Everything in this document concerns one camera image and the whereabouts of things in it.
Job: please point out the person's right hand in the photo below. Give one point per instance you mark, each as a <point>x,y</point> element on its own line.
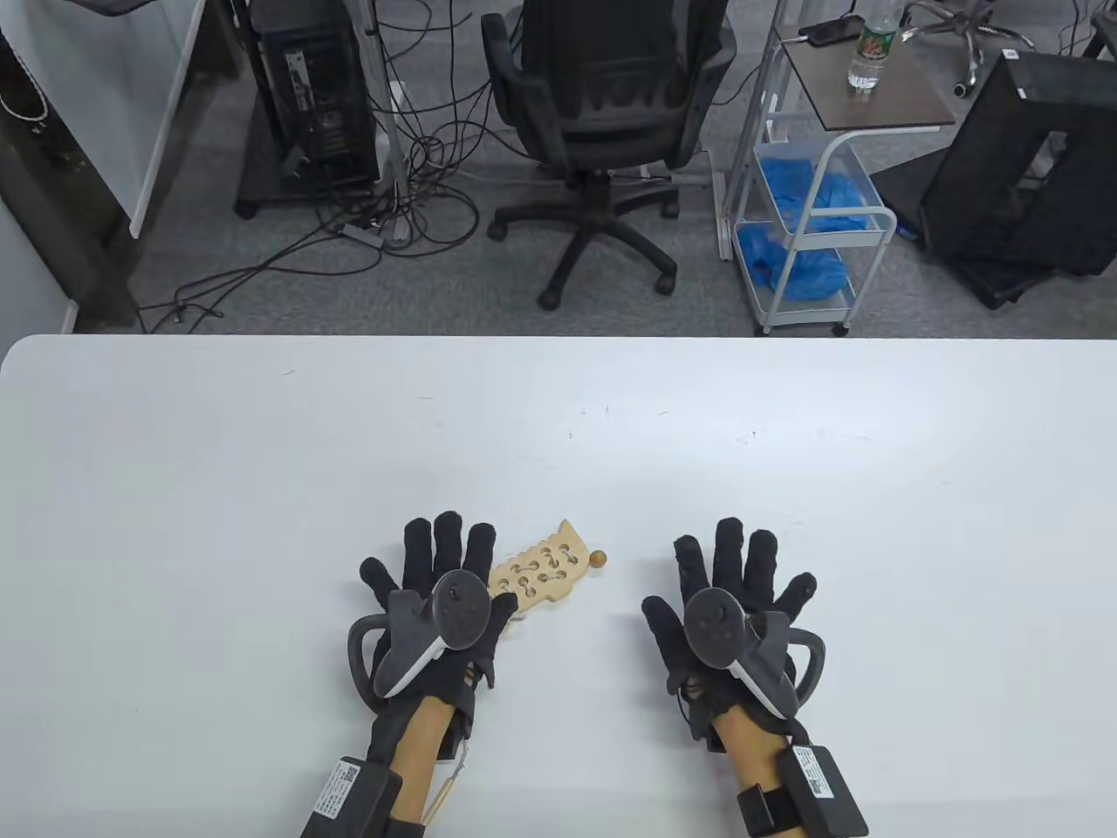
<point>742,559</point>

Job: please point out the person's left hand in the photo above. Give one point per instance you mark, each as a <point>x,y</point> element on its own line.
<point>449,546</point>

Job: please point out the wooden crocodile lacing toy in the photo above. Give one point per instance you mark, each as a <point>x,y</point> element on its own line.
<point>565,531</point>

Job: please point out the black right forearm box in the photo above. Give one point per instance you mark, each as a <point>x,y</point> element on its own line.
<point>820,786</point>

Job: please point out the black left forearm box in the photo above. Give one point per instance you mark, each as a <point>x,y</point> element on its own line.
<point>349,794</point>

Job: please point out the person's left forearm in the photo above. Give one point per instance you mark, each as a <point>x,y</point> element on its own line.
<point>419,751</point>

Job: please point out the person's right forearm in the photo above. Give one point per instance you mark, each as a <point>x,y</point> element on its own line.
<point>750,751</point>

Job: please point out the grey white left hand controller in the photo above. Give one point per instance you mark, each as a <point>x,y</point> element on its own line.
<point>458,611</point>

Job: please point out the grey white hand controller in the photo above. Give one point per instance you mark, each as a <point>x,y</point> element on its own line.
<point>458,611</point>
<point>716,624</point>

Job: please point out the grey white right hand controller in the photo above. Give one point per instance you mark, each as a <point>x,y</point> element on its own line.
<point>716,624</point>

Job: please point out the blue gloves pile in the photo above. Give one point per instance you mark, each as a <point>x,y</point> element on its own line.
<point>794,262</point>
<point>829,196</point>

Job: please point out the grey power strip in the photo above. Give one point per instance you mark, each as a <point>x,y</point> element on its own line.
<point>359,234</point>

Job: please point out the white rolling cart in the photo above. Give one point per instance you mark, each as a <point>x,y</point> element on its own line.
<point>886,218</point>

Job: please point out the black flat stand base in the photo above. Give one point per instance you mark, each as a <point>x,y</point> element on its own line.
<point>1003,284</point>

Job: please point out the black wheeled platform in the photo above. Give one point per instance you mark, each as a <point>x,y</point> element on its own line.
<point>262,188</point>

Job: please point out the silver metal pole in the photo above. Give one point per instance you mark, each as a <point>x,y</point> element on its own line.
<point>390,131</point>

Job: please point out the black mesh box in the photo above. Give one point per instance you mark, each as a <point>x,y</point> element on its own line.
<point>986,175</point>

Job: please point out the black office chair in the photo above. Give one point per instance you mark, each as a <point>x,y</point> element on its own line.
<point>602,113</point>

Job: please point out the black computer tower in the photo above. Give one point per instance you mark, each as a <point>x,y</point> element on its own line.
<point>318,87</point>

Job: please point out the brown side table top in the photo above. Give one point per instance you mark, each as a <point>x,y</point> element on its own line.
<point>890,105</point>

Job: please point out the clear plastic water bottle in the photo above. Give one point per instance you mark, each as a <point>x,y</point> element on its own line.
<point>868,52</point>

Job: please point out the black phone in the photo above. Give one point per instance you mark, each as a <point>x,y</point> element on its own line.
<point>833,31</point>

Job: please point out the chrome chair base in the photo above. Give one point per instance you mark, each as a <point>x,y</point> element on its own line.
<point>967,48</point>

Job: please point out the white board panel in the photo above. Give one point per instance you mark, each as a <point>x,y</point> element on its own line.
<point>105,87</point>

